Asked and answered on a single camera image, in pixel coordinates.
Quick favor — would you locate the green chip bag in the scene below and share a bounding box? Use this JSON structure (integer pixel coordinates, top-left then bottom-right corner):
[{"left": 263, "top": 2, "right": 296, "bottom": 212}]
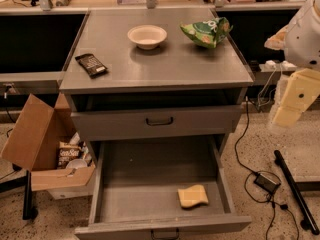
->
[{"left": 180, "top": 17, "right": 233, "bottom": 49}]

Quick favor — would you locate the open grey middle drawer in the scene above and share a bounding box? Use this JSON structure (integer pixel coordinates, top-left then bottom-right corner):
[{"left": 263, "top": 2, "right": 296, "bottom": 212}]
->
[{"left": 75, "top": 136, "right": 251, "bottom": 240}]

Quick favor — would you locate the closed grey top drawer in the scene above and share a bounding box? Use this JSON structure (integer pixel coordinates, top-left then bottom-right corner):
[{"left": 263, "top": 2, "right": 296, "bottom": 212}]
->
[{"left": 71, "top": 105, "right": 242, "bottom": 141}]

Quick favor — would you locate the white paper bowl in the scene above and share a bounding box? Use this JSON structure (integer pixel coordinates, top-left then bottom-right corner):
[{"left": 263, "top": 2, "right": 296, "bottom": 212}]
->
[{"left": 127, "top": 25, "right": 167, "bottom": 50}]

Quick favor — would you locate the black power cable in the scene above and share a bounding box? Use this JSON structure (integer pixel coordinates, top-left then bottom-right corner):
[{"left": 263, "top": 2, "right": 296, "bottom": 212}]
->
[{"left": 233, "top": 97, "right": 300, "bottom": 240}]

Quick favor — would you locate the brown snack bag in box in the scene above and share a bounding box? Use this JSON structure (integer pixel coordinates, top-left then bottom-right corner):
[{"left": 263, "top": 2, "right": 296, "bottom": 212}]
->
[{"left": 57, "top": 142, "right": 80, "bottom": 169}]

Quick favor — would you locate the black stand left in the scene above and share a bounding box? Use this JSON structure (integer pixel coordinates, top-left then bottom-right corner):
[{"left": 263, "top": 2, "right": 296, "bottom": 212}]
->
[{"left": 22, "top": 171, "right": 38, "bottom": 220}]

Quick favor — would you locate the black metal stand leg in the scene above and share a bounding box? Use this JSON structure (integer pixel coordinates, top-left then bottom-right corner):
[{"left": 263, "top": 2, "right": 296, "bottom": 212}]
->
[{"left": 274, "top": 150, "right": 320, "bottom": 235}]

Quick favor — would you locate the black power adapter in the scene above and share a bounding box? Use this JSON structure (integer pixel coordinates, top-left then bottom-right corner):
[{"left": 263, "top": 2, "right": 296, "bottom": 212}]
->
[{"left": 254, "top": 174, "right": 280, "bottom": 194}]

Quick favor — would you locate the white cup in box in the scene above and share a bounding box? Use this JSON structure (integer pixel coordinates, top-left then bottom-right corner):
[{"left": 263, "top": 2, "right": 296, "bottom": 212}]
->
[{"left": 67, "top": 159, "right": 87, "bottom": 169}]

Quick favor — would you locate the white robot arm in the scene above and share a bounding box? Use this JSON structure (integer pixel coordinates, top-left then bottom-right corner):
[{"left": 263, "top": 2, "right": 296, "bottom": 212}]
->
[{"left": 264, "top": 0, "right": 320, "bottom": 132}]

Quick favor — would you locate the white power strip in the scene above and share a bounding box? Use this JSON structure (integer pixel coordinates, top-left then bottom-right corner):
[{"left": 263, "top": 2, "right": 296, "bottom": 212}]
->
[{"left": 264, "top": 60, "right": 296, "bottom": 70}]

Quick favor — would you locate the brown cardboard box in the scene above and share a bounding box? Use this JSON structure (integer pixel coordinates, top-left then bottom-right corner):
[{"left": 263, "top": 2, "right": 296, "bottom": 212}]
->
[{"left": 1, "top": 94, "right": 95, "bottom": 191}]

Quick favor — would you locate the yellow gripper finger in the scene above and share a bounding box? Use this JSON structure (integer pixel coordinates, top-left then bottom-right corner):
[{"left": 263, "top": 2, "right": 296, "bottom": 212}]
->
[
  {"left": 271, "top": 68, "right": 320, "bottom": 129},
  {"left": 264, "top": 26, "right": 288, "bottom": 50}
]

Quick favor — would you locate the grey drawer cabinet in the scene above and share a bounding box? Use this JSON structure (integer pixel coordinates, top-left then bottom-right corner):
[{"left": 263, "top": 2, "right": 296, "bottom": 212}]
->
[{"left": 61, "top": 8, "right": 252, "bottom": 166}]

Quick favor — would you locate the black snack bar wrapper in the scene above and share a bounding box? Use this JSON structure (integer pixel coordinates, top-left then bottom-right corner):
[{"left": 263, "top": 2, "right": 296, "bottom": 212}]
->
[{"left": 75, "top": 53, "right": 107, "bottom": 79}]

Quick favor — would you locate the yellow sponge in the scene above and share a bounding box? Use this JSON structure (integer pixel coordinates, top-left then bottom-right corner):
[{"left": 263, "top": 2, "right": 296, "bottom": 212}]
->
[{"left": 178, "top": 185, "right": 209, "bottom": 209}]

